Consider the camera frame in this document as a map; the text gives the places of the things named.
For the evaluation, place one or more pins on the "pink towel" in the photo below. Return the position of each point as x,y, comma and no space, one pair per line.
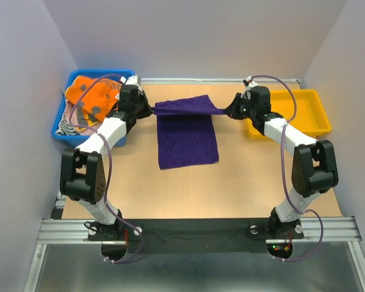
82,119

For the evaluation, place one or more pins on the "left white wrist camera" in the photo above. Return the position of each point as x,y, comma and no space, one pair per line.
132,80

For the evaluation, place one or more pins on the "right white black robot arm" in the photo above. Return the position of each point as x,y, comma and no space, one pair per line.
314,169

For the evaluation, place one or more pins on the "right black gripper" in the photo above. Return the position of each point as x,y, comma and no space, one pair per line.
232,110

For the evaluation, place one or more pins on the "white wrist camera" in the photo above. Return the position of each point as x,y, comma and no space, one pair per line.
132,80
249,83

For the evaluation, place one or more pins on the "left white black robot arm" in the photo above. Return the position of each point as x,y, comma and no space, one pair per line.
82,177

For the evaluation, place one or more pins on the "purple towel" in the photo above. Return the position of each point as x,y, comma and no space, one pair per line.
185,132

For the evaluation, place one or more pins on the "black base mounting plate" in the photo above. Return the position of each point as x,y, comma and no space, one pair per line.
186,236

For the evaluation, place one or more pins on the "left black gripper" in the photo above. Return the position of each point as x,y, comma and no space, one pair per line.
147,111

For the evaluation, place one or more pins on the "orange towel with grey spots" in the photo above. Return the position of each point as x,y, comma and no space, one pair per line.
96,99

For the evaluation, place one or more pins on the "yellow plastic tray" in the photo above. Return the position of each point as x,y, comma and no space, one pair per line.
311,118

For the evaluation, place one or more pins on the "grey white striped towel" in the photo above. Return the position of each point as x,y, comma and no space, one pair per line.
65,129

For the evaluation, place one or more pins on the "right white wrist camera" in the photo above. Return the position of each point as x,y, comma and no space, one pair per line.
249,83

